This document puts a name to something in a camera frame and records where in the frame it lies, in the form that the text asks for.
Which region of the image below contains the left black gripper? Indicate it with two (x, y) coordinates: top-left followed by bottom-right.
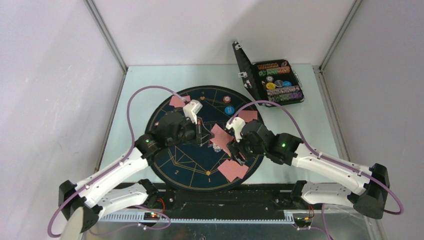
(166, 115), (215, 147)

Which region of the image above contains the pink playing card deck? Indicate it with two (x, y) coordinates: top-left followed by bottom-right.
(226, 142), (246, 166)

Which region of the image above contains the pink dealt card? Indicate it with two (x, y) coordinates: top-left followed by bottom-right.
(169, 95), (186, 108)
(237, 110), (258, 123)
(230, 160), (249, 179)

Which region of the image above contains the pink card mid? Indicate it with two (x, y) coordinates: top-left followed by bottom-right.
(210, 124), (234, 152)

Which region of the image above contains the blue small blind button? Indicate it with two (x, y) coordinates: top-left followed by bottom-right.
(224, 105), (236, 116)

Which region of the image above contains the red poker chip stack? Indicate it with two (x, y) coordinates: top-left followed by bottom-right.
(222, 95), (232, 104)

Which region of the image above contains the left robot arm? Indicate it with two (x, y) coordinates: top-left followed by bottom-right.
(58, 111), (214, 233)

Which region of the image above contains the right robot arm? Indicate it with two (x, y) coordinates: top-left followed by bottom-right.
(225, 117), (390, 220)

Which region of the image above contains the round dark poker mat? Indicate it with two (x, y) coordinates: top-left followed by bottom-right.
(151, 85), (264, 192)

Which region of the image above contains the yellow button in case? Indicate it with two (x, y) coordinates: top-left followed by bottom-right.
(265, 82), (276, 90)

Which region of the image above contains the black poker chip case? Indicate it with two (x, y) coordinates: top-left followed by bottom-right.
(232, 41), (305, 106)

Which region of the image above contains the blue button in case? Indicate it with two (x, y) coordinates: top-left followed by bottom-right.
(283, 81), (292, 87)

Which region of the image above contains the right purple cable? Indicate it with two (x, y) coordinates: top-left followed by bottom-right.
(228, 100), (405, 240)

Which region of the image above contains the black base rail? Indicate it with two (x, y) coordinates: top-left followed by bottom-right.
(127, 182), (324, 220)

